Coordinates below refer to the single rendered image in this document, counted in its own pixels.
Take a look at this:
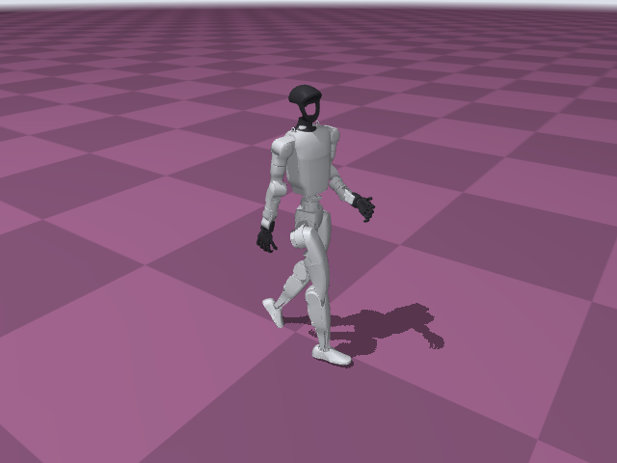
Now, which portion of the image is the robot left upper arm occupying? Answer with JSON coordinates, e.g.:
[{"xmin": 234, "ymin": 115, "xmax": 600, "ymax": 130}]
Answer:
[{"xmin": 324, "ymin": 125, "xmax": 340, "ymax": 179}]

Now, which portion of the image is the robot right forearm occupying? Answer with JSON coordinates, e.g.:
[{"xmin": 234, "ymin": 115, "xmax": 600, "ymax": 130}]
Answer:
[{"xmin": 261, "ymin": 182, "xmax": 281, "ymax": 230}]

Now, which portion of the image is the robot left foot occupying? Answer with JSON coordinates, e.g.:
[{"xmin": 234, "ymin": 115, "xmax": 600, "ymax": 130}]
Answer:
[{"xmin": 262, "ymin": 298, "xmax": 284, "ymax": 328}]

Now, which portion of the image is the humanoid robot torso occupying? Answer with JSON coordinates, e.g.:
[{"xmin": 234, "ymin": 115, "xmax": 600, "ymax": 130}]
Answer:
[{"xmin": 284, "ymin": 121, "xmax": 331, "ymax": 230}]

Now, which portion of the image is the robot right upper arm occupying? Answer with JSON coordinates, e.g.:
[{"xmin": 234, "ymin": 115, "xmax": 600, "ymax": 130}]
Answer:
[{"xmin": 270, "ymin": 135, "xmax": 295, "ymax": 197}]

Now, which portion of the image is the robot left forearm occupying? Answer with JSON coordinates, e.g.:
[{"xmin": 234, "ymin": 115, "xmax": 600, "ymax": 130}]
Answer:
[{"xmin": 329, "ymin": 172, "xmax": 355, "ymax": 204}]

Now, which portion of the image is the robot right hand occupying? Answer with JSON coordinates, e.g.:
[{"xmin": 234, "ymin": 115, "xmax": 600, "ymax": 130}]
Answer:
[{"xmin": 256, "ymin": 221, "xmax": 278, "ymax": 253}]

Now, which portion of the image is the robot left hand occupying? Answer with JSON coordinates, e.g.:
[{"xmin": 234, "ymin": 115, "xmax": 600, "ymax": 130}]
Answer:
[{"xmin": 351, "ymin": 192, "xmax": 375, "ymax": 223}]

